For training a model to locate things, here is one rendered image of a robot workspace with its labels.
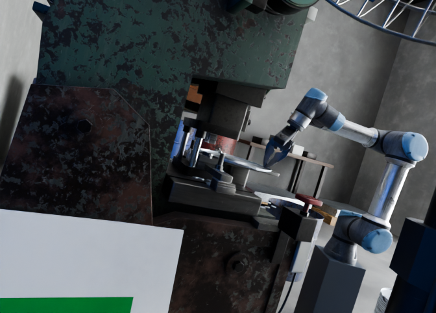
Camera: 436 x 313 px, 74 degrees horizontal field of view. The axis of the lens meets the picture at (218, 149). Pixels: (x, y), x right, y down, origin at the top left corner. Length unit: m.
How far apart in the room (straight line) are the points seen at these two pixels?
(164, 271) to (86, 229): 0.23
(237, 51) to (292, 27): 0.21
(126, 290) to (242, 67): 0.68
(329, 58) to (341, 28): 0.56
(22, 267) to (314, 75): 5.21
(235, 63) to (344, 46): 5.20
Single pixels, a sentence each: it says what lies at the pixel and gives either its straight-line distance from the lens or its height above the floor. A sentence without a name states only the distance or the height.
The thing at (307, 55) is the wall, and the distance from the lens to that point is 5.48.
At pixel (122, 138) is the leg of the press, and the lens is 0.73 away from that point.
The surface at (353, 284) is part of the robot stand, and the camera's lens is 1.59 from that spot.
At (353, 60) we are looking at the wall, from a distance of 6.16.
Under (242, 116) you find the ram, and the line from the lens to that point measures 1.02.
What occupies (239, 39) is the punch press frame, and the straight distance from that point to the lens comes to 0.90.
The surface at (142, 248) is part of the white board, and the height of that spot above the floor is 0.53.
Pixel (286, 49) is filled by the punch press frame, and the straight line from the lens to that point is 0.97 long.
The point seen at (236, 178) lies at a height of 0.72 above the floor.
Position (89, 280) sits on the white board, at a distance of 0.81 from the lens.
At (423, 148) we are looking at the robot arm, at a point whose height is 1.04.
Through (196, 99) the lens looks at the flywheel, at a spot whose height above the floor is 0.99.
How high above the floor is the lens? 0.87
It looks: 4 degrees down
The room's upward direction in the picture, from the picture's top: 16 degrees clockwise
